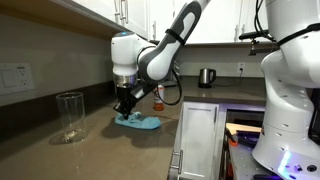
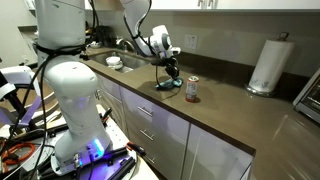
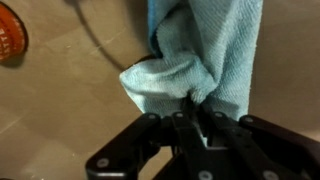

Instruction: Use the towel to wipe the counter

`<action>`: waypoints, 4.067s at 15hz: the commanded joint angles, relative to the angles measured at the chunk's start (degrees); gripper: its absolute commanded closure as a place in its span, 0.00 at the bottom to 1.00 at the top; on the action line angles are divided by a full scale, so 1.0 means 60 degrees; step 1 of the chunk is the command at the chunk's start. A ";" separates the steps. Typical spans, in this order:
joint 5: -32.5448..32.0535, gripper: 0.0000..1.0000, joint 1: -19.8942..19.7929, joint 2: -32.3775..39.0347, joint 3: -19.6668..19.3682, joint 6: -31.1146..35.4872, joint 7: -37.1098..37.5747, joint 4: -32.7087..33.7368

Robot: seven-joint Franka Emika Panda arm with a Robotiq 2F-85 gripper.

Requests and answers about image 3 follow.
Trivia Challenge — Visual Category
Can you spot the red soda can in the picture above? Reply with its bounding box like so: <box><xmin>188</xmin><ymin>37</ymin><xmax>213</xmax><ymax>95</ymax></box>
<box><xmin>0</xmin><ymin>2</ymin><xmax>30</xmax><ymax>65</ymax></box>

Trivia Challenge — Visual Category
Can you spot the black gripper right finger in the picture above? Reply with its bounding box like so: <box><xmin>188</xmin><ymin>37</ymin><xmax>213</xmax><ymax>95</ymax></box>
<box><xmin>199</xmin><ymin>101</ymin><xmax>320</xmax><ymax>180</ymax></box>

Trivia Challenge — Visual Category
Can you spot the light blue microfibre towel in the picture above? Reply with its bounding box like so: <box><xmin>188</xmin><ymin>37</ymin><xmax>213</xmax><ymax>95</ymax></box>
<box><xmin>118</xmin><ymin>0</ymin><xmax>265</xmax><ymax>168</ymax></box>

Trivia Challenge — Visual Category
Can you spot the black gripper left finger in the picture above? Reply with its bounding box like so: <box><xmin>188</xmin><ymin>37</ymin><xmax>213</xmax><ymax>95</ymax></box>
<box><xmin>84</xmin><ymin>98</ymin><xmax>219</xmax><ymax>180</ymax></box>

